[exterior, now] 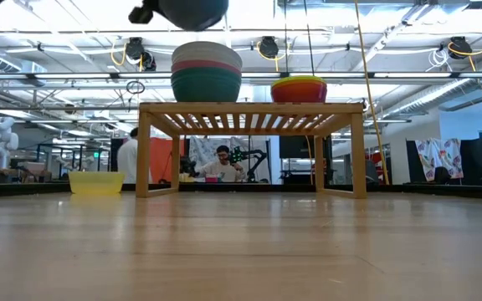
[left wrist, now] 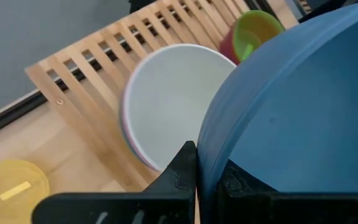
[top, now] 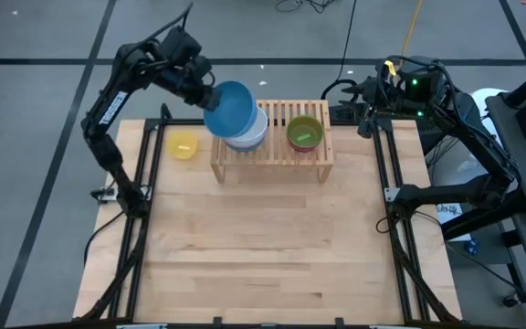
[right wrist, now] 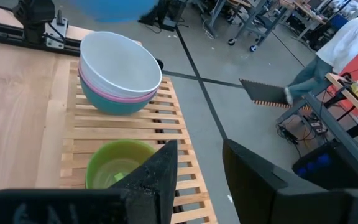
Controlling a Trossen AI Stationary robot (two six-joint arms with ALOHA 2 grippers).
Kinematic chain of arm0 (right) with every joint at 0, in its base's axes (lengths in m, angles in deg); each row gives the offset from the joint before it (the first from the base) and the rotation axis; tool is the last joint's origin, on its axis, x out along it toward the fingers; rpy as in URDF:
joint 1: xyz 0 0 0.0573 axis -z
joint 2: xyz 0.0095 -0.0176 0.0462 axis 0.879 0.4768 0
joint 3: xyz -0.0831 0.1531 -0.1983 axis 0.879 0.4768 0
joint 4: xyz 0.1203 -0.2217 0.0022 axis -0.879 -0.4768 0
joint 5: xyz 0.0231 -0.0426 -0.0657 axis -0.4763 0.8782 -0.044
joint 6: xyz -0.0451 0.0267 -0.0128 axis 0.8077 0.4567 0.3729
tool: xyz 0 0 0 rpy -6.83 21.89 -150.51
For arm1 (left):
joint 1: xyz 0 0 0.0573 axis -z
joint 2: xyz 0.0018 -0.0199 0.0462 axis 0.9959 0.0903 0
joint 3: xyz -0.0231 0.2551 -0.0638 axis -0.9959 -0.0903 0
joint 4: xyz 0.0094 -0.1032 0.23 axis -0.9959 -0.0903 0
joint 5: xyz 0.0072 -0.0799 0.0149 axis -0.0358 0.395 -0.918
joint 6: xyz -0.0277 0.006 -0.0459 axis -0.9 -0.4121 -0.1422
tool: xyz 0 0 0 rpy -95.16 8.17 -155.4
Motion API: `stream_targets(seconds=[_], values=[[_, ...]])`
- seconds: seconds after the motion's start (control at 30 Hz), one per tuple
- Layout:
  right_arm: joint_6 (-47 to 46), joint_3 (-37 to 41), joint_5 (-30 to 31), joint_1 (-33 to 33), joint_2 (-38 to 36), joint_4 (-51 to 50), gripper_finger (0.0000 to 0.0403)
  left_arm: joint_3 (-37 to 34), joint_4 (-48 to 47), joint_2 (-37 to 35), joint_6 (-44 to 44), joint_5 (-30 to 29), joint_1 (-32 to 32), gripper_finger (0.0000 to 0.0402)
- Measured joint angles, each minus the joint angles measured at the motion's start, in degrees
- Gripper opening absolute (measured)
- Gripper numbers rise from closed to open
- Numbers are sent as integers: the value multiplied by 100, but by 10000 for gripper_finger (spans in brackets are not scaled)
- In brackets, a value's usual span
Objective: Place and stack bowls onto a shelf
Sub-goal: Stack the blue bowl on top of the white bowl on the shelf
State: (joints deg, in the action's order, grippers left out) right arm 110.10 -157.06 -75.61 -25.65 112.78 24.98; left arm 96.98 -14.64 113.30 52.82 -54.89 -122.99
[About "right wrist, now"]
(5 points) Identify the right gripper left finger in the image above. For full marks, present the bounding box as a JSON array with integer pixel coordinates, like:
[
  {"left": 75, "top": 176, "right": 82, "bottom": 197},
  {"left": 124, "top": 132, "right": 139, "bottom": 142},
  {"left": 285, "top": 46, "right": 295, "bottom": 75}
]
[{"left": 110, "top": 139, "right": 179, "bottom": 224}]

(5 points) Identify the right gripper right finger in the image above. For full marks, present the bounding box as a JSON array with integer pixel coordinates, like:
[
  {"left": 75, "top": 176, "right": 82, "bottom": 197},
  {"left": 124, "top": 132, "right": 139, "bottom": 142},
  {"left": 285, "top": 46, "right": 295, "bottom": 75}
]
[{"left": 222, "top": 139, "right": 339, "bottom": 224}]

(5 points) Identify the small translucent green bowl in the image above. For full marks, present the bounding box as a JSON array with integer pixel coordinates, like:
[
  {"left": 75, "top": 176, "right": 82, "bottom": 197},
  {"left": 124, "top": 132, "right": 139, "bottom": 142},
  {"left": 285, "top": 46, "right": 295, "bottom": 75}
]
[{"left": 85, "top": 139, "right": 157, "bottom": 190}]

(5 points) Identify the large teal bowl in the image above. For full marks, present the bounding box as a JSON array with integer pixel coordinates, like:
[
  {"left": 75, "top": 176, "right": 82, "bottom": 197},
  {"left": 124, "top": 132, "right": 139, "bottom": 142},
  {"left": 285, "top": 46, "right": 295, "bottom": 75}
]
[{"left": 79, "top": 79, "right": 158, "bottom": 116}]

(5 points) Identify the large pink bowl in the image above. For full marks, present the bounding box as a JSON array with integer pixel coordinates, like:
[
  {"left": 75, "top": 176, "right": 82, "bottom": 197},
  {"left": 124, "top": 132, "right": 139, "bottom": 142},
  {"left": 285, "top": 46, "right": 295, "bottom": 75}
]
[{"left": 77, "top": 67, "right": 160, "bottom": 105}]

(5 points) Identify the large white bowl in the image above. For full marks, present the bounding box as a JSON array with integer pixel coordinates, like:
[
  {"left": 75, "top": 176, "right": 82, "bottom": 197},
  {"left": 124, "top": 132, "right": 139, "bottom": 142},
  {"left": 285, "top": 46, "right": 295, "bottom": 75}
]
[{"left": 79, "top": 30, "right": 163, "bottom": 99}]

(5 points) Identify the large blue bowl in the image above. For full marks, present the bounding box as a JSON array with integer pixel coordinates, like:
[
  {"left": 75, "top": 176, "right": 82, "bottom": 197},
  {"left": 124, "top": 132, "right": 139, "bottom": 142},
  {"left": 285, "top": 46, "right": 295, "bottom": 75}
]
[{"left": 69, "top": 0, "right": 160, "bottom": 24}]

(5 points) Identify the wooden slatted shelf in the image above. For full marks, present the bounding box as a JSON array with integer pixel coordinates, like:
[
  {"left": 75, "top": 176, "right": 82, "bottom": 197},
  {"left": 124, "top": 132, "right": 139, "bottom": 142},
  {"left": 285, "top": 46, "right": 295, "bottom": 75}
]
[{"left": 58, "top": 60, "right": 219, "bottom": 224}]

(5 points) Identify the black box with blue parts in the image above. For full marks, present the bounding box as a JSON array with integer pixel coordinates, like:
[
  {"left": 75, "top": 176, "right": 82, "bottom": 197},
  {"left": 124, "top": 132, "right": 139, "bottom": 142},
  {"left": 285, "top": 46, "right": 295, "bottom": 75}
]
[{"left": 291, "top": 139, "right": 358, "bottom": 191}]

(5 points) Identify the grey metal beam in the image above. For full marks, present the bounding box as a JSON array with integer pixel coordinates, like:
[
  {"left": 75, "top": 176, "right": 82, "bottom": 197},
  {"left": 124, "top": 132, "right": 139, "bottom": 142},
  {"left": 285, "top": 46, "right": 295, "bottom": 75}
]
[{"left": 274, "top": 92, "right": 358, "bottom": 187}]

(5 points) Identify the black orange-striped floor mat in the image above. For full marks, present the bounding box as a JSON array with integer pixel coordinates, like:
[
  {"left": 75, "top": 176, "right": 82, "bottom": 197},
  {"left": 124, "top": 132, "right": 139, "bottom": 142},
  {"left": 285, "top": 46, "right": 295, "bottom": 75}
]
[{"left": 239, "top": 78, "right": 312, "bottom": 110}]

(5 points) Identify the wooden top workbench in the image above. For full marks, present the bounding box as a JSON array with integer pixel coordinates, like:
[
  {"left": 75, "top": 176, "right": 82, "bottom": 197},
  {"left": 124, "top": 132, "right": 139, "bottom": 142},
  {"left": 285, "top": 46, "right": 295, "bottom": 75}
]
[{"left": 324, "top": 72, "right": 358, "bottom": 129}]

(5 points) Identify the black equipment case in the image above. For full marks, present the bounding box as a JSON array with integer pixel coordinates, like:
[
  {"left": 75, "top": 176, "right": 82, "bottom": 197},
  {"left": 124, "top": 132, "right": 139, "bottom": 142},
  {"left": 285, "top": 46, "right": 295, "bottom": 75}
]
[{"left": 138, "top": 0, "right": 188, "bottom": 32}]

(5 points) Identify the person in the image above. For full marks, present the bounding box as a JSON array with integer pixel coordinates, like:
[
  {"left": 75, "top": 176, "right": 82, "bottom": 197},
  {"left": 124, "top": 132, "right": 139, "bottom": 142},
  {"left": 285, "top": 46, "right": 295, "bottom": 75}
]
[{"left": 283, "top": 14, "right": 358, "bottom": 106}]

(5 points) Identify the black cable tangle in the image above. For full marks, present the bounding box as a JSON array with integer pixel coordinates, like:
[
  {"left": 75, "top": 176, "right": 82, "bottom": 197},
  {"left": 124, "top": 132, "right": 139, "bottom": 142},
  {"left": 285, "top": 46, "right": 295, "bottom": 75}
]
[{"left": 276, "top": 117, "right": 329, "bottom": 151}]

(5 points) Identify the grey metal cart frame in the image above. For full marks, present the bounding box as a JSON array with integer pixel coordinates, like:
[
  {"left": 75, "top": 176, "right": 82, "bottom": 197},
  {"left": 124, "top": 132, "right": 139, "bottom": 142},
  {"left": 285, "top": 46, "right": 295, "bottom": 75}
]
[{"left": 208, "top": 0, "right": 293, "bottom": 53}]

